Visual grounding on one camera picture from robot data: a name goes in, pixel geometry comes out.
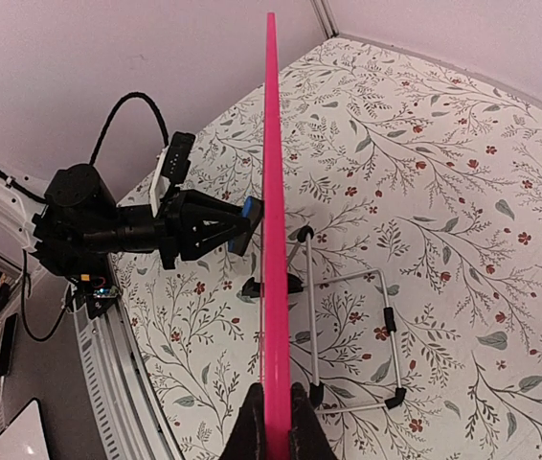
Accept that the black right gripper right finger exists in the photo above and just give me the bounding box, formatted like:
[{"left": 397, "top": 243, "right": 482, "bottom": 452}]
[{"left": 289, "top": 382, "right": 337, "bottom": 460}]

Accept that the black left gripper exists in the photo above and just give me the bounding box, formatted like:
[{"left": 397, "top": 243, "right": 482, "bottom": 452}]
[{"left": 33, "top": 163, "right": 247, "bottom": 276}]

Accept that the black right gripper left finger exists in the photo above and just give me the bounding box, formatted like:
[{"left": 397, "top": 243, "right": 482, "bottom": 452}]
[{"left": 220, "top": 382, "right": 266, "bottom": 460}]

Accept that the pink framed whiteboard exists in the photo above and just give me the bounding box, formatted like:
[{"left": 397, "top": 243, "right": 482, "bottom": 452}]
[{"left": 260, "top": 12, "right": 291, "bottom": 459}]

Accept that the blue whiteboard eraser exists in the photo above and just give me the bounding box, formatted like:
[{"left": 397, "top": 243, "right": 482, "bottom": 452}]
[{"left": 227, "top": 196, "right": 264, "bottom": 256}]

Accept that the black stand foot left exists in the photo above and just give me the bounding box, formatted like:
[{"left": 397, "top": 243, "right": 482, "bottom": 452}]
[{"left": 240, "top": 273, "right": 304, "bottom": 299}]

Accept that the white laptop corner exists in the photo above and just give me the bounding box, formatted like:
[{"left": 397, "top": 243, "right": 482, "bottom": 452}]
[{"left": 0, "top": 398, "right": 51, "bottom": 460}]

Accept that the floral table mat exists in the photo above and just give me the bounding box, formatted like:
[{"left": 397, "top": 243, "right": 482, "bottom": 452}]
[{"left": 107, "top": 37, "right": 542, "bottom": 460}]

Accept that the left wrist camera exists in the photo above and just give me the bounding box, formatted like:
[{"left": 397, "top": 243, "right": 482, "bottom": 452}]
[{"left": 148, "top": 131, "right": 196, "bottom": 217}]

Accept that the metal wire easel stand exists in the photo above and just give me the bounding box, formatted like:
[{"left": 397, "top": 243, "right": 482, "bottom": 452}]
[{"left": 285, "top": 227, "right": 409, "bottom": 413}]

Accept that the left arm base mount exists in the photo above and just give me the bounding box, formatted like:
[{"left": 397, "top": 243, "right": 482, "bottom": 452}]
[{"left": 64, "top": 274, "right": 122, "bottom": 319}]

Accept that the front aluminium rail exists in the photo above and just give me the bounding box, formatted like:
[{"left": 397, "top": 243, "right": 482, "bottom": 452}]
[{"left": 73, "top": 294, "right": 184, "bottom": 459}]

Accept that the left black sleeved cable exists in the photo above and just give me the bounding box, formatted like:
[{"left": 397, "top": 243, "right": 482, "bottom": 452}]
[{"left": 89, "top": 91, "right": 172, "bottom": 167}]

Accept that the left aluminium frame post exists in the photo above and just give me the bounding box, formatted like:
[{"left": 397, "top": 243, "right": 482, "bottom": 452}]
[{"left": 310, "top": 0, "right": 339, "bottom": 38}]

